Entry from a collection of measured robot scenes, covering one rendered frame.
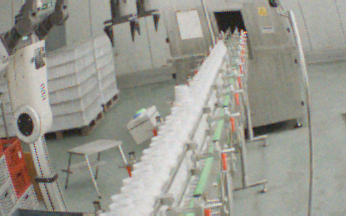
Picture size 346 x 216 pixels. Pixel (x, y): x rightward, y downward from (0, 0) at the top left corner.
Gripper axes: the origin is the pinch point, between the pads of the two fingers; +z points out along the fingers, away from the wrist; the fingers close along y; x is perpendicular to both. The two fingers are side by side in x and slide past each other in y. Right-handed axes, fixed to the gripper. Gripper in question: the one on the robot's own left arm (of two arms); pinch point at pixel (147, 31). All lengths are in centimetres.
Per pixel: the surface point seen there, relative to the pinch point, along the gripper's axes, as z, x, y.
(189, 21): 16, -388, 29
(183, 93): 17, 49, -16
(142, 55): 91, -938, 188
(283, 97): 104, -388, -53
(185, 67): 61, -388, 42
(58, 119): 113, -538, 243
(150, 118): 25.4, 34.8, -2.3
